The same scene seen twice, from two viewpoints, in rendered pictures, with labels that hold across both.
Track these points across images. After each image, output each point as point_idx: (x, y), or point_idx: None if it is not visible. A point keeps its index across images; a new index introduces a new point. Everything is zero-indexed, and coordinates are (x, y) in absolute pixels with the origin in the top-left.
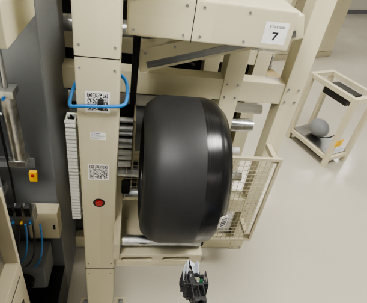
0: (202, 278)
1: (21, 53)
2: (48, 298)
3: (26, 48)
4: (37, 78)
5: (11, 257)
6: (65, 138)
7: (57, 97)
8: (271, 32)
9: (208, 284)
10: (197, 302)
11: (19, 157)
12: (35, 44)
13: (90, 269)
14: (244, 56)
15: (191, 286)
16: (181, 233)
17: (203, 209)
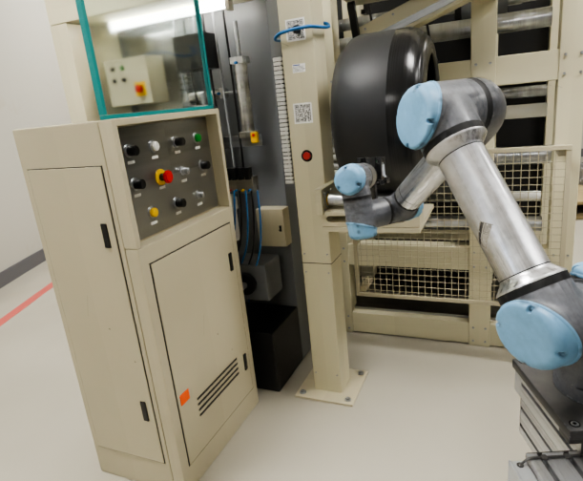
0: (378, 160)
1: (256, 35)
2: (270, 323)
3: (259, 30)
4: (267, 57)
5: (224, 198)
6: None
7: None
8: None
9: (380, 156)
10: (360, 160)
11: (247, 126)
12: (264, 24)
13: (307, 264)
14: (489, 24)
15: (363, 162)
16: (368, 139)
17: (385, 98)
